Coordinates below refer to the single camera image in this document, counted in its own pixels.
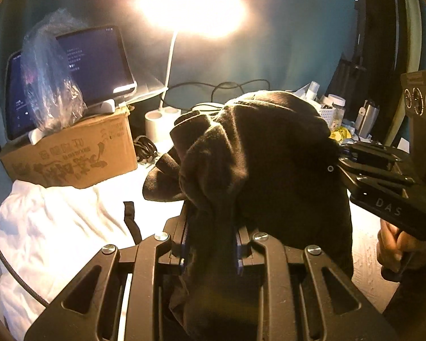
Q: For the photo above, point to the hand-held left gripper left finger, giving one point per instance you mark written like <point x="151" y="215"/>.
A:
<point x="184" y="241"/>

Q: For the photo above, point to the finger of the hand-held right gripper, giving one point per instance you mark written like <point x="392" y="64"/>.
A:
<point x="372" y="152"/>
<point x="376" y="176"/>

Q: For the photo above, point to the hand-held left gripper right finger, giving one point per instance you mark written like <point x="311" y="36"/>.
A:
<point x="239" y="255"/>

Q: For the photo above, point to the black fleece hoodie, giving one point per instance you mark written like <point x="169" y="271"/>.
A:
<point x="262" y="156"/>

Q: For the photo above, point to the person's right forearm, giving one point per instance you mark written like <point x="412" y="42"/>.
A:
<point x="422" y="291"/>

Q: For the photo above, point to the person's right hand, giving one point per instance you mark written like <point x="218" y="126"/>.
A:
<point x="390" y="248"/>

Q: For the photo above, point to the steel tumbler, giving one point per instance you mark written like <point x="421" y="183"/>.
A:
<point x="369" y="120"/>

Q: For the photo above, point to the yellow snack packet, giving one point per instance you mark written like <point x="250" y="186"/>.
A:
<point x="339" y="135"/>

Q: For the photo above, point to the glass jar with white lid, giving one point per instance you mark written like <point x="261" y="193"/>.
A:
<point x="337" y="110"/>

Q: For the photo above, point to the white perforated basket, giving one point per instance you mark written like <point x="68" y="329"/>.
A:
<point x="326" y="117"/>

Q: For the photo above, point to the dark furniture piece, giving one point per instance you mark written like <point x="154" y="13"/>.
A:
<point x="348" y="74"/>

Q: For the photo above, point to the white plastic wrapper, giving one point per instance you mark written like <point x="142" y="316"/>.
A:
<point x="301" y="92"/>

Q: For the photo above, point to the white desk lamp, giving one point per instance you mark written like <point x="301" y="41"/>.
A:
<point x="159" y="124"/>

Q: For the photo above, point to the white crumpled cloth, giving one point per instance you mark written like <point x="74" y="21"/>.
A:
<point x="56" y="227"/>

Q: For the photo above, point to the yellow-green upright panel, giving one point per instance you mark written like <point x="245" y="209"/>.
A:
<point x="413" y="25"/>

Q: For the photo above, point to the cardboard box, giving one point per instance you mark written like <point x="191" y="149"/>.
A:
<point x="74" y="156"/>

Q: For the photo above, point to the white tablet stand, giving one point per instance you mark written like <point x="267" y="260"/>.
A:
<point x="35" y="136"/>
<point x="104" y="107"/>

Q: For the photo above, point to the large dark tablet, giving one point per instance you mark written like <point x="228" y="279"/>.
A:
<point x="99" y="60"/>

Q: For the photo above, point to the clear plastic bag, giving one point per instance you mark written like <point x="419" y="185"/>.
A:
<point x="49" y="88"/>

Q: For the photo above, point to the small dark tablet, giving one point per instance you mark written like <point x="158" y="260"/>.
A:
<point x="16" y="106"/>

